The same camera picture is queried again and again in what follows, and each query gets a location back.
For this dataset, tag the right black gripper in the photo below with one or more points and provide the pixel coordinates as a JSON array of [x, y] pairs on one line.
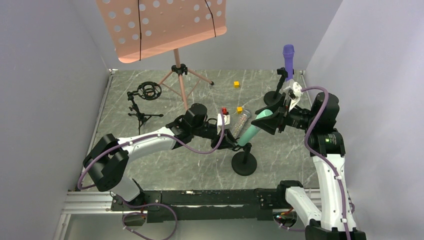
[[281, 118]]

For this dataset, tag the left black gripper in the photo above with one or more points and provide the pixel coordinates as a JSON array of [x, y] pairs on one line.
[[218, 139]]

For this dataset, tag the black round base mic stand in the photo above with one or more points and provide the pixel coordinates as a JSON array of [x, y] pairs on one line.
[[244, 163]]

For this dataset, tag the black desk mic stand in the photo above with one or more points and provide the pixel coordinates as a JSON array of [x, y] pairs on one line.
[[271, 96]]

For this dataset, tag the teal green microphone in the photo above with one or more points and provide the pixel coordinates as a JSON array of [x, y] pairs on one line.
[[253, 130]]

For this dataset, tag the glitter sequin microphone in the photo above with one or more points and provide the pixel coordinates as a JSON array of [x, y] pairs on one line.
[[244, 116]]

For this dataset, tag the purple microphone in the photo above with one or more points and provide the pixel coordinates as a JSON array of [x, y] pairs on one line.
[[288, 55]]

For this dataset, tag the black shock mount tripod stand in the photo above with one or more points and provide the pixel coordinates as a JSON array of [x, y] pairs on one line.
[[148, 91]]

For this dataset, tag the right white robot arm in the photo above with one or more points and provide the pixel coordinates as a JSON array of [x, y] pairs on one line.
[[334, 219]]

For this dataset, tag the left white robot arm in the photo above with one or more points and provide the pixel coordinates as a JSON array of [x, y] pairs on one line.
[[107, 161]]

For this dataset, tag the pink perforated music stand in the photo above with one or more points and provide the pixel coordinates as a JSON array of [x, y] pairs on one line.
[[141, 29]]

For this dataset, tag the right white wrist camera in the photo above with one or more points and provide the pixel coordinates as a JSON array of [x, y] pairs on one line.
[[293, 92]]

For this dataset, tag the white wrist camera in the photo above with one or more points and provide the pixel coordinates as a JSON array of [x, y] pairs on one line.
[[223, 120], [293, 92]]

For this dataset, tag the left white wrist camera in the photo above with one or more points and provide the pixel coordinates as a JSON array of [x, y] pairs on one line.
[[223, 120]]

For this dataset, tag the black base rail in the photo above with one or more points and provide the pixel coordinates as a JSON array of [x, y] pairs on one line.
[[261, 204]]

